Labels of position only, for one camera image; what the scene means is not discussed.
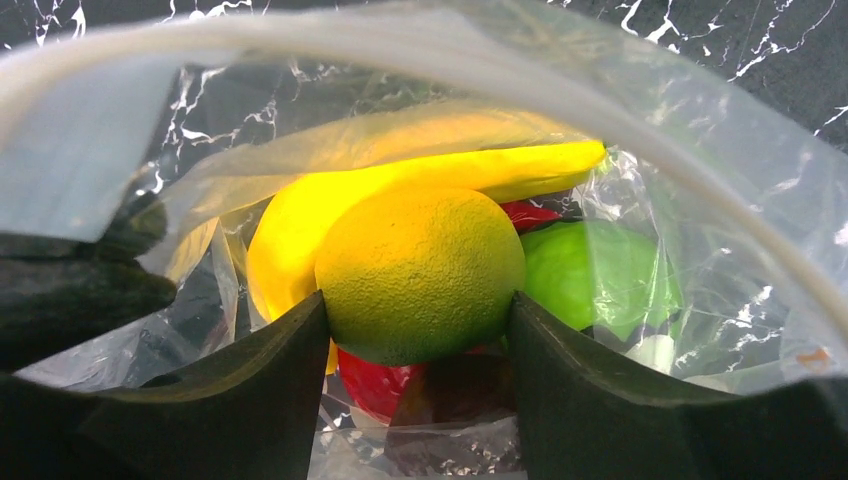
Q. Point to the yellow fake lemon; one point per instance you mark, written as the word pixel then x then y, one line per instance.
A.
pixel 412 276

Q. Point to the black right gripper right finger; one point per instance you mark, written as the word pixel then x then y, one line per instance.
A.
pixel 587 412

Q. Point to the clear zip top bag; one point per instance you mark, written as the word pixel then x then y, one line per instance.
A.
pixel 212 114

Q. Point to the light green fake fruit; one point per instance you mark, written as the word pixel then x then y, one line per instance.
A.
pixel 602 276

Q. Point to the red fake fruit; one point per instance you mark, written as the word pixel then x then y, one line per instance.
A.
pixel 376 389

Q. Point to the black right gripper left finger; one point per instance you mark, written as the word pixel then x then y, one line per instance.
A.
pixel 247 411

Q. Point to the yellow fake banana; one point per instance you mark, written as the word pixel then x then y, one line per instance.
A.
pixel 281 257

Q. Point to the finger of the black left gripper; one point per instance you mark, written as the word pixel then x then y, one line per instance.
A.
pixel 57 293

